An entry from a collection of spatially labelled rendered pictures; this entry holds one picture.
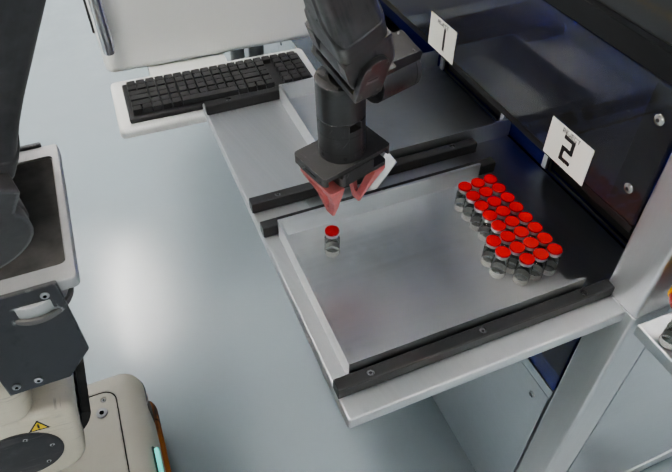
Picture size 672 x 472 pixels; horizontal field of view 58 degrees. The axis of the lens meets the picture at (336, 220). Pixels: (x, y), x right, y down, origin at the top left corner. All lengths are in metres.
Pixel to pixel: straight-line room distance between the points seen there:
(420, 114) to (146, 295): 1.20
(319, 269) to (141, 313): 1.21
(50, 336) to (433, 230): 0.53
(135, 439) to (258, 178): 0.69
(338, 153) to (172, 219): 1.59
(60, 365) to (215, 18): 0.91
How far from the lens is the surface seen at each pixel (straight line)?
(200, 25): 1.47
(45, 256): 0.73
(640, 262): 0.85
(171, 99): 1.33
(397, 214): 0.94
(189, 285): 2.04
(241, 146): 1.08
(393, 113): 1.15
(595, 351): 0.98
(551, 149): 0.91
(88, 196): 2.46
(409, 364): 0.75
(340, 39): 0.56
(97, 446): 1.47
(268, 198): 0.94
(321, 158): 0.73
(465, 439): 1.57
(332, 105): 0.67
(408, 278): 0.85
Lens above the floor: 1.53
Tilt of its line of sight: 44 degrees down
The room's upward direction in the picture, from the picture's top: straight up
